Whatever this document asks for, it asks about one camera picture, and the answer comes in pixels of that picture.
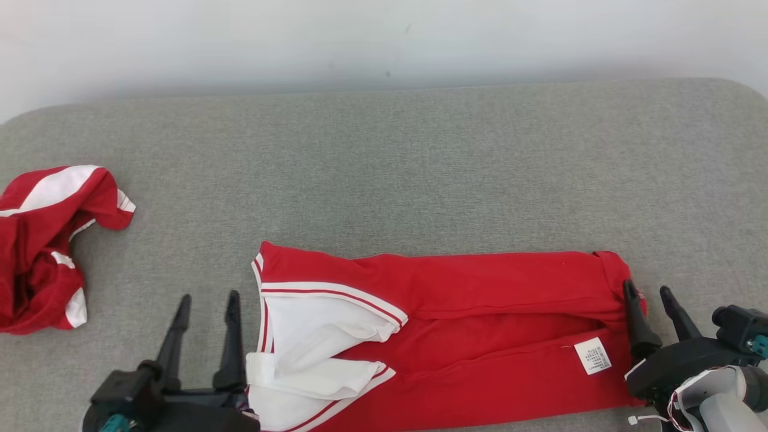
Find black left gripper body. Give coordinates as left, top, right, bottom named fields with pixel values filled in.
left=129, top=384, right=260, bottom=432

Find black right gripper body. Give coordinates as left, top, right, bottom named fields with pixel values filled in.
left=625, top=336, right=764, bottom=415

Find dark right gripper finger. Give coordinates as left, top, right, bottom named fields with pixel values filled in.
left=659, top=286, right=703, bottom=343
left=622, top=279, right=663, bottom=362

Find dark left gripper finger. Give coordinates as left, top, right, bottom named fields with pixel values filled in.
left=212, top=290, right=248, bottom=392
left=154, top=294, right=192, bottom=392

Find red shorts with white stripes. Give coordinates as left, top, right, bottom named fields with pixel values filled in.
left=0, top=165, right=137, bottom=335

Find red jersey with white sleeves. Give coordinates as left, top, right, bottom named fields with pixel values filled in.
left=245, top=241, right=649, bottom=432

